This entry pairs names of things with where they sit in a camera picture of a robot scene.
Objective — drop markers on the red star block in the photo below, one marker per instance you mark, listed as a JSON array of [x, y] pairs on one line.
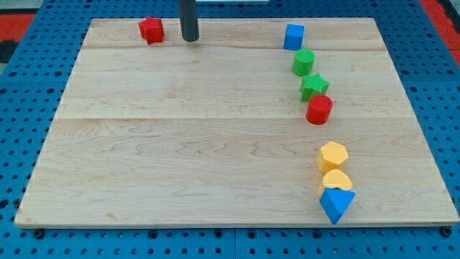
[[151, 30]]

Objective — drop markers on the green star block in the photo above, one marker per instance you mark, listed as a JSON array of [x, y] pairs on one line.
[[312, 85]]

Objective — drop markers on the light wooden board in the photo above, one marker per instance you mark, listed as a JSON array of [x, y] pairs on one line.
[[212, 133]]

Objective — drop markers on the red cylinder block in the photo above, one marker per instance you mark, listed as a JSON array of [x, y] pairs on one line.
[[319, 109]]

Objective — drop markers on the green cylinder block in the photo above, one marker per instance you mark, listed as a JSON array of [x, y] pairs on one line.
[[303, 62]]

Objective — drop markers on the yellow hexagon block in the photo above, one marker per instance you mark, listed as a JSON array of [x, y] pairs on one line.
[[331, 156]]

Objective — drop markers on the blue cube block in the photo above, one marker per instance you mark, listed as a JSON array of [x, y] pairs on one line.
[[293, 37]]

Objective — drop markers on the yellow heart block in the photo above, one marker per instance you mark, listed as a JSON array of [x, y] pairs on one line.
[[335, 179]]

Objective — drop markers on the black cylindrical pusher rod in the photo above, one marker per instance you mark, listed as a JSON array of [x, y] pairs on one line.
[[188, 20]]

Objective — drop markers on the blue triangle block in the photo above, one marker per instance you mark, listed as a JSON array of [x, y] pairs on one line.
[[335, 202]]

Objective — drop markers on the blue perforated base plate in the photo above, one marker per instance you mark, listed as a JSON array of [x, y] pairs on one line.
[[35, 77]]

